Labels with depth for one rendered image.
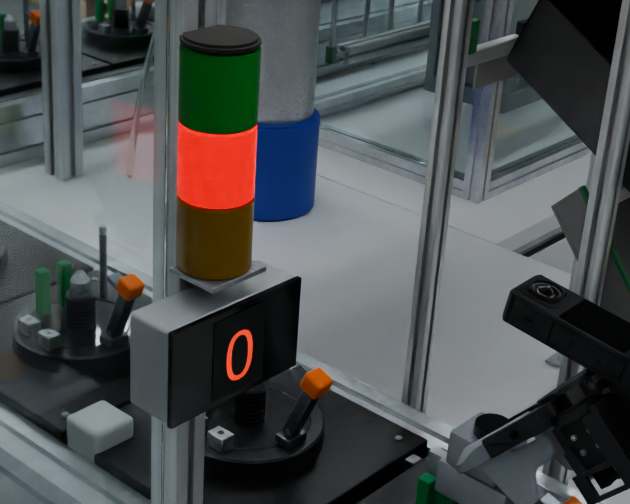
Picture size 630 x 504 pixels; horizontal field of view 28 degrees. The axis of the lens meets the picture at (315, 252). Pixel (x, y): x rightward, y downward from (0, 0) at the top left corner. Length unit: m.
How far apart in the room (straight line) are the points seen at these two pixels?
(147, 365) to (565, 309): 0.29
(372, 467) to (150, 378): 0.38
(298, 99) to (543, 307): 1.00
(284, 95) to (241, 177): 1.04
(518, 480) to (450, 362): 0.62
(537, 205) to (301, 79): 0.46
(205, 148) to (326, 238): 1.07
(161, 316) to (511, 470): 0.29
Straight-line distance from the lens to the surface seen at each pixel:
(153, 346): 0.81
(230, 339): 0.83
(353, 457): 1.16
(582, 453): 0.91
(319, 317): 1.62
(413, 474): 1.15
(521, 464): 0.94
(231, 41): 0.76
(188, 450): 0.93
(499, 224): 1.95
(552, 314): 0.88
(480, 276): 1.77
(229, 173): 0.78
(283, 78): 1.81
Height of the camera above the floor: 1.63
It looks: 25 degrees down
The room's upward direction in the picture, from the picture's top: 4 degrees clockwise
